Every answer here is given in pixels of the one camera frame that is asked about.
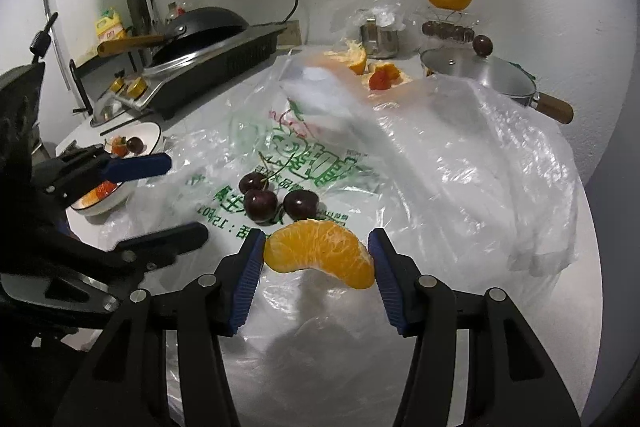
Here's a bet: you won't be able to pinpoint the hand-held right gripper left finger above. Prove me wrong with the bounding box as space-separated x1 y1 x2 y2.
52 229 266 427

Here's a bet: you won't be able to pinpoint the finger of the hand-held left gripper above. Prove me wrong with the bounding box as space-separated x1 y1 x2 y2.
32 144 172 208
70 222 208 275

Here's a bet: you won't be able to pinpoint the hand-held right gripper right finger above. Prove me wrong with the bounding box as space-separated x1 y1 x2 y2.
367 228 583 427

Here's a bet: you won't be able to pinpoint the white bowl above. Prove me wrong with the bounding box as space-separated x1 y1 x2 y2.
67 122 166 215

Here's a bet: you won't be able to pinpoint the peeled orange segment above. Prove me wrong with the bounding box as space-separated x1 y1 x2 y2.
263 219 376 290
75 189 108 208

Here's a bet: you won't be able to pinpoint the black metal rack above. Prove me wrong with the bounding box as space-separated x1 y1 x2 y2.
69 59 101 115

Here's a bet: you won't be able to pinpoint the clear printed plastic bag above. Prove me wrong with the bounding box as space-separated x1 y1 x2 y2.
97 52 588 427

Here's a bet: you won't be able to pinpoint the black induction cooker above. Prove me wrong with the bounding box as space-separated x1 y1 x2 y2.
142 24 288 120

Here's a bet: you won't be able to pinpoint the orange peel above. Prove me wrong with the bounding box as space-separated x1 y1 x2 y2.
367 62 415 92
322 39 368 75

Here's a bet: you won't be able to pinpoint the steel cup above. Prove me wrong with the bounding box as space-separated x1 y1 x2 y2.
360 19 401 59

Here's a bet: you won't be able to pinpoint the black wooden-handled frying pan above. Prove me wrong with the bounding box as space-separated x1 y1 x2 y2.
97 7 251 58

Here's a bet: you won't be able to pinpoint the steel pot with wooden handle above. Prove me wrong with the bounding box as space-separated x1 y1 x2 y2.
419 48 575 125

